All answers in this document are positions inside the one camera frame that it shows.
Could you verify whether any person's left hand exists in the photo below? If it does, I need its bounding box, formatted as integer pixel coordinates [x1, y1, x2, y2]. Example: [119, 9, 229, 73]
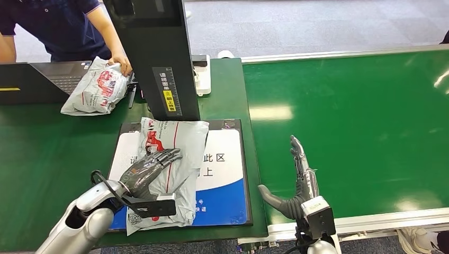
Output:
[107, 53, 133, 77]

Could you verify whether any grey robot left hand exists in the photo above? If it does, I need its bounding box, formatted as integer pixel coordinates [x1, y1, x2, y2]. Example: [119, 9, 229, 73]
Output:
[119, 148, 183, 201]

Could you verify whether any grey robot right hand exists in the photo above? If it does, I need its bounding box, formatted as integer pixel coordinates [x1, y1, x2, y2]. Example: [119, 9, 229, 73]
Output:
[257, 134, 320, 221]

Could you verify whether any grey mailer bag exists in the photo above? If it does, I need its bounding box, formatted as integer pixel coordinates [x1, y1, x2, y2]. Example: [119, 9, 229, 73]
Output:
[125, 117, 210, 237]
[60, 56, 130, 117]

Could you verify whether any black weighing device column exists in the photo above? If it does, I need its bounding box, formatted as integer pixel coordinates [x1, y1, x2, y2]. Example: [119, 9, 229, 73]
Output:
[102, 0, 201, 122]

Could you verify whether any weighing platform, blue-white sign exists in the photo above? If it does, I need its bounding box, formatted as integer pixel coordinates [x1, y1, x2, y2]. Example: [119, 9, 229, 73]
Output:
[107, 119, 253, 231]

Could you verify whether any white device box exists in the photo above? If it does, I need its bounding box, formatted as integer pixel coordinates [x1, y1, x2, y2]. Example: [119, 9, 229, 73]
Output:
[191, 54, 212, 97]

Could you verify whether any person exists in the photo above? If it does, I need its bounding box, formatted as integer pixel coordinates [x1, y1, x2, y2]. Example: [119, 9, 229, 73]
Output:
[0, 0, 133, 77]

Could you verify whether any green conveyor belt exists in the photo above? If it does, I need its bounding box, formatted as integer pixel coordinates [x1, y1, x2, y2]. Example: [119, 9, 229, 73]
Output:
[238, 43, 449, 246]

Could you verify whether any black laptop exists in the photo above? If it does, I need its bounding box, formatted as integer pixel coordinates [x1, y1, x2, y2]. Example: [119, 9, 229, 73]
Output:
[0, 60, 93, 105]

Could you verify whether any white sneaker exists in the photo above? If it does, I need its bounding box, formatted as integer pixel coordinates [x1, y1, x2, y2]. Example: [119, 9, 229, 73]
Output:
[397, 228, 440, 254]

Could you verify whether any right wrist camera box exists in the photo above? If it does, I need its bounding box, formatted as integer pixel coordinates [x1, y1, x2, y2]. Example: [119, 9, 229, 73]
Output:
[300, 196, 337, 240]

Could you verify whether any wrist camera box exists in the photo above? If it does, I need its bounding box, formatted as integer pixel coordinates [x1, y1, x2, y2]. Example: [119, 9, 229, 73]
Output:
[300, 196, 337, 240]
[130, 193, 177, 219]

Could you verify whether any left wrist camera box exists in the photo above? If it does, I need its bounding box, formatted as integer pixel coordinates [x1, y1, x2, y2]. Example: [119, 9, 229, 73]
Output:
[130, 193, 177, 219]

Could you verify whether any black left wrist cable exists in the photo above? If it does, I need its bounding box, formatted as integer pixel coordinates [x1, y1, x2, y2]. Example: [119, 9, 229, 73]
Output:
[90, 169, 141, 212]

